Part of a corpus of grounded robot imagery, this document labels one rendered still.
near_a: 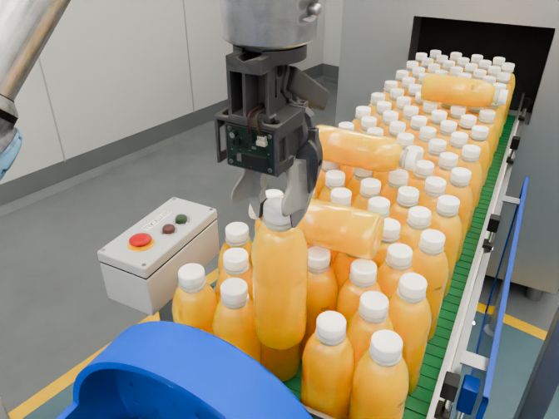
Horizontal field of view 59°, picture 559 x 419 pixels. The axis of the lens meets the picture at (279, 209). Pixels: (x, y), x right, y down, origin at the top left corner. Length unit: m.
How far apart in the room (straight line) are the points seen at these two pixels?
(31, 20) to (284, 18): 0.61
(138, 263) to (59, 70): 2.68
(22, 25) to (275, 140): 0.61
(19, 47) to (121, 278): 0.43
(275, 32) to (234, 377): 0.30
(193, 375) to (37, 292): 2.23
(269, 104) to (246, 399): 0.26
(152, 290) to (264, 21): 0.51
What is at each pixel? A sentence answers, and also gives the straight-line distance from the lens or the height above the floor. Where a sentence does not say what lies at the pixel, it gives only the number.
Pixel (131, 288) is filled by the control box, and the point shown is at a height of 1.05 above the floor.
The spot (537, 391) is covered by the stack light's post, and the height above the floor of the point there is 0.87.
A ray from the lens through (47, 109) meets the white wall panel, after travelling 3.41.
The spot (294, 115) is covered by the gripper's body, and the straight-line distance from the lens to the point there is 0.49.
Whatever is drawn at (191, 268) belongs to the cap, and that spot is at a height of 1.11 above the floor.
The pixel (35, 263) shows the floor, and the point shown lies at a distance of 2.85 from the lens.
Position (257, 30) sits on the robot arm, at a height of 1.48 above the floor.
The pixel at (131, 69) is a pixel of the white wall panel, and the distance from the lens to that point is 3.69.
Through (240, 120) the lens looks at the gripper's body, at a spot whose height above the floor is 1.40.
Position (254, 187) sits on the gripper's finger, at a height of 1.29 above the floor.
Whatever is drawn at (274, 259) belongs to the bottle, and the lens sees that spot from 0.59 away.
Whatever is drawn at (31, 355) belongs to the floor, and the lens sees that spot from 2.34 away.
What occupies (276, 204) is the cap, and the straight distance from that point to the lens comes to 0.59.
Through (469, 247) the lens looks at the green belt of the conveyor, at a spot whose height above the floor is 0.90.
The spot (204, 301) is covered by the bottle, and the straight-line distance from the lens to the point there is 0.75.
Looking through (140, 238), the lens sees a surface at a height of 1.11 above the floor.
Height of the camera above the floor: 1.57
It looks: 32 degrees down
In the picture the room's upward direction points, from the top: straight up
